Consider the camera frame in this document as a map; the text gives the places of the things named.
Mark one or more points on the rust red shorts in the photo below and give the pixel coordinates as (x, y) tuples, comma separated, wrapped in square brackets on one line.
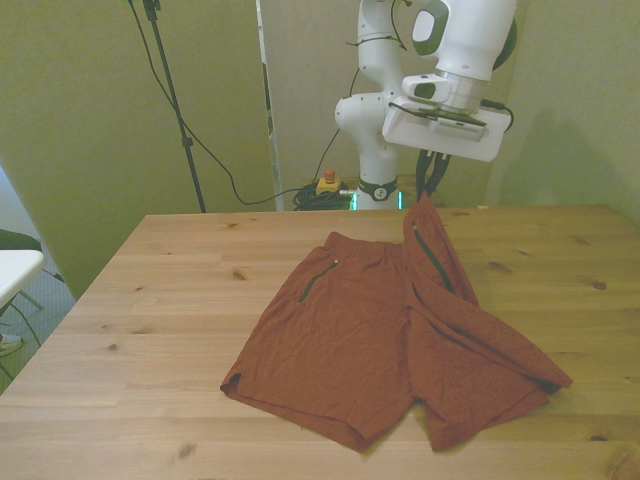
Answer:
[(350, 340)]

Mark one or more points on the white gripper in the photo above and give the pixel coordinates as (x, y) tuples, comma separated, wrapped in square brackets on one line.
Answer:
[(470, 142)]

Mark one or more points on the white vertical partition strip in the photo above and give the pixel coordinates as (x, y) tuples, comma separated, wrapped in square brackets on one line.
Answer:
[(269, 100)]

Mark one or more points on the dark green chair cushion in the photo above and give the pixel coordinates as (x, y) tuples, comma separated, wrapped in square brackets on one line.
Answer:
[(17, 240)]

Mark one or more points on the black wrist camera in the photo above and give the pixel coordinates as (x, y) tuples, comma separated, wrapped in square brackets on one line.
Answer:
[(452, 116)]

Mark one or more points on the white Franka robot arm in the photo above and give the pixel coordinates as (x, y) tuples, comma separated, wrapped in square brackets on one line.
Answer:
[(375, 120)]

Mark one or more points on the black camera tripod stand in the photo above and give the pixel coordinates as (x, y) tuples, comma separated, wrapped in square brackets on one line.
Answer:
[(172, 100)]

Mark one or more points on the yellow emergency stop button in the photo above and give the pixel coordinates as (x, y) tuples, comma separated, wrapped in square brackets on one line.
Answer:
[(329, 185)]

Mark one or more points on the white side table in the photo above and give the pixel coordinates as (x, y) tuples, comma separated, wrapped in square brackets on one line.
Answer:
[(17, 270)]

